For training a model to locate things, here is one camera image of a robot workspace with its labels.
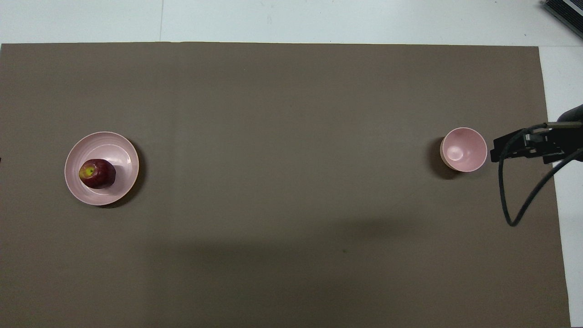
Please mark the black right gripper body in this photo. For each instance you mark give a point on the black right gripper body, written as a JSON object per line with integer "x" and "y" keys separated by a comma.
{"x": 567, "y": 141}

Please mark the red apple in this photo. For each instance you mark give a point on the red apple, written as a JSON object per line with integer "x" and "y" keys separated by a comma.
{"x": 101, "y": 175}

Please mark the pink bowl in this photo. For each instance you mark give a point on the pink bowl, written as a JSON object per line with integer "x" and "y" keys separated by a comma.
{"x": 464, "y": 148}

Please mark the pink plate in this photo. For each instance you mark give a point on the pink plate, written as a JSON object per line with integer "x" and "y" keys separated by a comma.
{"x": 114, "y": 150}

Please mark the dark ribbed device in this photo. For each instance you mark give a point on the dark ribbed device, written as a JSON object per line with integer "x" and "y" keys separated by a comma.
{"x": 567, "y": 11}

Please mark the brown table mat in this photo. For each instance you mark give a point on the brown table mat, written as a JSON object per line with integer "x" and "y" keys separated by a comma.
{"x": 282, "y": 182}

